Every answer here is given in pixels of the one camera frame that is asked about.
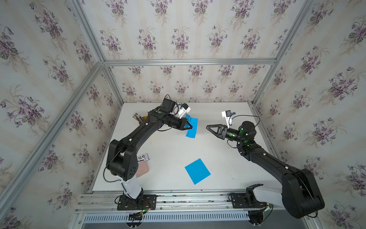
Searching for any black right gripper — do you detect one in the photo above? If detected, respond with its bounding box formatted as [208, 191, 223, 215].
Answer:
[206, 123, 245, 145]

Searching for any blue paper sheet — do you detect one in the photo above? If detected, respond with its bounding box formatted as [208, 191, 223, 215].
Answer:
[185, 114, 198, 138]
[185, 159, 211, 185]

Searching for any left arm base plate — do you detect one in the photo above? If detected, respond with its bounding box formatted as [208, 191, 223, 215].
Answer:
[114, 195, 157, 210]

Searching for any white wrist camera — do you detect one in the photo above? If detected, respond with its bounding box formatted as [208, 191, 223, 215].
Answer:
[177, 103, 191, 119]
[222, 110, 234, 127]

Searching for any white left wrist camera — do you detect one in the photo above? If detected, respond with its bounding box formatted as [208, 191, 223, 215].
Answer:
[177, 103, 191, 119]

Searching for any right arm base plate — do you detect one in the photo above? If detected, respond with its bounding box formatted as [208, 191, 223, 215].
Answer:
[228, 192, 268, 209]

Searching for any white pen box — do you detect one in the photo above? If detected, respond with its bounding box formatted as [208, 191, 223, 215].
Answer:
[137, 153, 150, 163]

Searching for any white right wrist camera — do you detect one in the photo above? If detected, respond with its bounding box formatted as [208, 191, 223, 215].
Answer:
[222, 110, 234, 127]

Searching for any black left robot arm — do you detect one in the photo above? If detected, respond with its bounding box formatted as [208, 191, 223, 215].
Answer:
[105, 98, 193, 201]

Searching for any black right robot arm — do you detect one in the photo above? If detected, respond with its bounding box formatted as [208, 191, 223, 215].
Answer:
[206, 121, 325, 219]

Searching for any pink pencil case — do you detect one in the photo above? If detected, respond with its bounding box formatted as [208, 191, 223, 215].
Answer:
[136, 161, 149, 177]

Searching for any aluminium rail frame front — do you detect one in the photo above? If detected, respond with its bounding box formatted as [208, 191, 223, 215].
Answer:
[68, 190, 324, 229]

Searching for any blue paper sheet front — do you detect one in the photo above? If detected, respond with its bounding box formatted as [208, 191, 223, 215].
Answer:
[185, 159, 211, 185]

